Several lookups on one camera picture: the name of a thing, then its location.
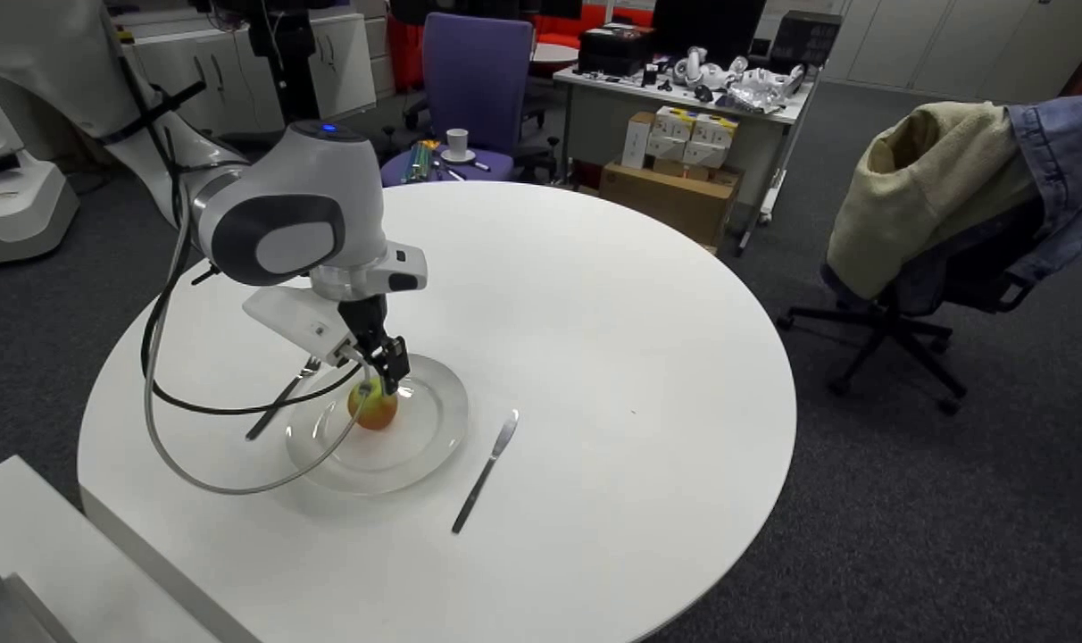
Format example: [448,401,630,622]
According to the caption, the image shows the black swivel office chair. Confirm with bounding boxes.
[782,174,1049,422]

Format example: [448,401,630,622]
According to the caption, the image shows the brown cardboard box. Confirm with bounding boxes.
[597,156,739,250]

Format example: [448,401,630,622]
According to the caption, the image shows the thin black cable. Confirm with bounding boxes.
[139,254,371,422]

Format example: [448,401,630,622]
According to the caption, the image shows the grey metal tray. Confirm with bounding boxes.
[0,572,79,643]

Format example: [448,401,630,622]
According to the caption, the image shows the black monitor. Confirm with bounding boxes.
[651,0,767,66]

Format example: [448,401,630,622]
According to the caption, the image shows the white floor machine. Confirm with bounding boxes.
[0,74,83,271]

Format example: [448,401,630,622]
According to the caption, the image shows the thin grey cable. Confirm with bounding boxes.
[139,195,366,502]

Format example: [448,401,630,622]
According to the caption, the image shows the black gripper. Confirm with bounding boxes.
[336,291,413,395]

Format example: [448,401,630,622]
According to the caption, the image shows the white round plate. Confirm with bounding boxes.
[280,354,471,502]

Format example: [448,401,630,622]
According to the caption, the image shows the blue denim jacket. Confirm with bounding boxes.
[894,91,1082,318]

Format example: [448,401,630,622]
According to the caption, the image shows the white plastic package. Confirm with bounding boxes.
[686,112,742,181]
[645,103,699,173]

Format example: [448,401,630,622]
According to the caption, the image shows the white cup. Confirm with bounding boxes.
[440,127,479,170]

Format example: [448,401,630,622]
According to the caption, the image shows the red sofa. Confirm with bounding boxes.
[533,0,661,54]

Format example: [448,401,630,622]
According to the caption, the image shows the purple office chair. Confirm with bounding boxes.
[376,11,540,190]

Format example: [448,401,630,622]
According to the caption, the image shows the green and red apple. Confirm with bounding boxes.
[346,372,400,437]

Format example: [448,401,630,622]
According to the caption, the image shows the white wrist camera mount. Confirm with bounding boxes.
[244,284,360,370]

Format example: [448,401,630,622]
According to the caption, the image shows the white low cabinet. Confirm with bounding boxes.
[0,454,260,643]

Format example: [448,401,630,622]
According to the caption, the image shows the beige jacket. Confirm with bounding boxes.
[826,102,1042,303]

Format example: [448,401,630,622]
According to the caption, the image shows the grey work desk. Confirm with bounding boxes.
[551,66,817,248]

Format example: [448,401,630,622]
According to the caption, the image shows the white wall cabinets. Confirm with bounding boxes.
[817,0,1082,109]

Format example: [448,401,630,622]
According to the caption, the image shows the black box device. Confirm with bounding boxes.
[771,6,847,73]

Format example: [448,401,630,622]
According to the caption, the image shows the black-handled table knife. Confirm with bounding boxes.
[445,408,521,535]

